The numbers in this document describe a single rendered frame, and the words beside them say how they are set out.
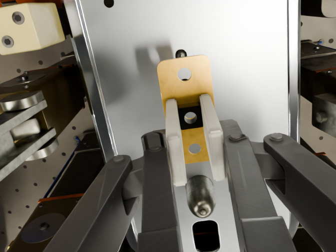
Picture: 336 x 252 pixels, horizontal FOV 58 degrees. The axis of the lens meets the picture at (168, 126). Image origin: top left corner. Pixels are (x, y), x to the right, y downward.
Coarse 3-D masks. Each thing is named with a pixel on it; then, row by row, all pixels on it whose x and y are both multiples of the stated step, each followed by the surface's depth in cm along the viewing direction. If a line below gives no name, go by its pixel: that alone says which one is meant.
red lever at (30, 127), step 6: (30, 120) 26; (36, 120) 26; (18, 126) 25; (24, 126) 26; (30, 126) 26; (36, 126) 26; (12, 132) 25; (18, 132) 25; (24, 132) 26; (30, 132) 26; (36, 132) 26; (18, 138) 26
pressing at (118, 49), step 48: (96, 0) 28; (144, 0) 28; (192, 0) 28; (240, 0) 28; (288, 0) 29; (96, 48) 30; (144, 48) 30; (192, 48) 30; (240, 48) 30; (288, 48) 30; (96, 96) 32; (144, 96) 32; (240, 96) 32; (288, 96) 32; (192, 144) 34; (192, 240) 39
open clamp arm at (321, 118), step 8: (312, 96) 33; (320, 96) 33; (328, 96) 32; (312, 104) 34; (320, 104) 32; (328, 104) 31; (312, 112) 34; (320, 112) 32; (328, 112) 31; (312, 120) 34; (320, 120) 32; (328, 120) 32; (320, 128) 33; (328, 128) 32
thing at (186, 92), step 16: (160, 64) 21; (176, 64) 21; (192, 64) 21; (208, 64) 21; (160, 80) 22; (176, 80) 22; (192, 80) 22; (208, 80) 22; (176, 96) 22; (192, 96) 22; (192, 128) 23; (192, 160) 24; (208, 160) 24
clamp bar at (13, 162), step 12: (24, 108) 25; (36, 108) 26; (0, 120) 23; (12, 120) 23; (24, 120) 24; (0, 132) 22; (48, 132) 27; (0, 144) 23; (12, 144) 24; (24, 144) 25; (36, 144) 26; (0, 156) 23; (12, 156) 23; (24, 156) 24; (0, 168) 22; (12, 168) 23; (0, 180) 21
